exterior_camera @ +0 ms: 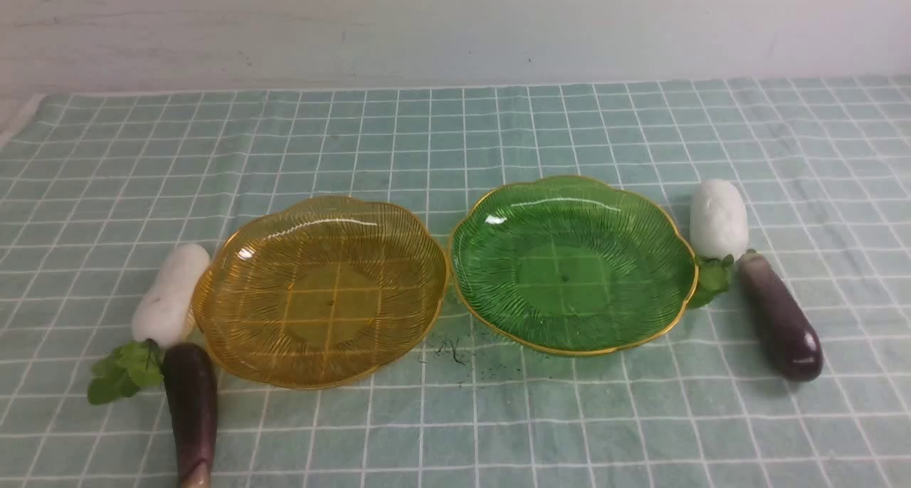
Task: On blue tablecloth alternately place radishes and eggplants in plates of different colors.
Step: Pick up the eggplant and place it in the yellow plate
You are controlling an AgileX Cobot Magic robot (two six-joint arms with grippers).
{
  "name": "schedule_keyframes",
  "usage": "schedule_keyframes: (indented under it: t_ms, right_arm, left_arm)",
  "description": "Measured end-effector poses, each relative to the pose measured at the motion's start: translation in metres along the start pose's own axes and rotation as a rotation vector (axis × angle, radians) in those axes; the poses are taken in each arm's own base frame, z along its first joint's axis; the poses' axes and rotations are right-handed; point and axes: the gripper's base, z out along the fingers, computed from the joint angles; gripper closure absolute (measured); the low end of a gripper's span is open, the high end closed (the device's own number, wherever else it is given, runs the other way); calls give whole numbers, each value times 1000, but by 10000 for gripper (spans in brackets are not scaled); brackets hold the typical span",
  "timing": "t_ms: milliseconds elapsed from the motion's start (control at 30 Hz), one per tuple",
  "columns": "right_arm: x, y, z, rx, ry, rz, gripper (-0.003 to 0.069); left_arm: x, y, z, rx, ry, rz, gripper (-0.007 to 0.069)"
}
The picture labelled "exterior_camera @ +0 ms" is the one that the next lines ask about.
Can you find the purple eggplant with stem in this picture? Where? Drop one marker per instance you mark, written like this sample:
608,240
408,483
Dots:
191,388

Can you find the white radish with leaves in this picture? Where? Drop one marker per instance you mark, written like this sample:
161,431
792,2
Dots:
161,320

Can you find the dark purple eggplant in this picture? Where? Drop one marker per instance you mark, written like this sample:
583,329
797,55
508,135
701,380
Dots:
789,342

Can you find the green plastic plate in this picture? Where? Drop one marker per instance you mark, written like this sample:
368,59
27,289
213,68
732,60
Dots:
571,266

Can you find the white radish by green plate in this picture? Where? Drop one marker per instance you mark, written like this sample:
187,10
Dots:
719,236

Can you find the green checkered tablecloth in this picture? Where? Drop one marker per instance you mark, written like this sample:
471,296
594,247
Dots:
96,190

